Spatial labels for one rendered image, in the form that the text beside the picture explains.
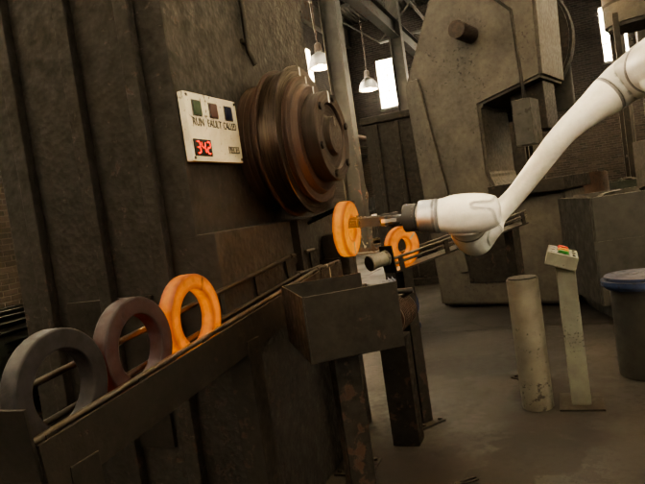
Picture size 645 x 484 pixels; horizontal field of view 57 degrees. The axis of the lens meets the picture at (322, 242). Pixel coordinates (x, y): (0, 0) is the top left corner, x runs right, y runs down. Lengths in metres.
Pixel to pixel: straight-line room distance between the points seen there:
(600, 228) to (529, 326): 1.42
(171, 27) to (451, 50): 3.19
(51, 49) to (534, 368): 1.97
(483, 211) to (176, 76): 0.85
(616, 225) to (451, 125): 1.46
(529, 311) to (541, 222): 2.00
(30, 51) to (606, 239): 3.02
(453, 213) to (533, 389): 1.12
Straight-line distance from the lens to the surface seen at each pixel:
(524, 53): 4.42
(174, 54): 1.64
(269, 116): 1.74
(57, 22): 1.82
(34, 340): 0.99
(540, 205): 4.35
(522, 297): 2.39
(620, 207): 3.75
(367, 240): 10.80
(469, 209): 1.53
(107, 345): 1.09
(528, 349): 2.44
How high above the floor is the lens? 0.89
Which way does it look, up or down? 3 degrees down
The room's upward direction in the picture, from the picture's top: 8 degrees counter-clockwise
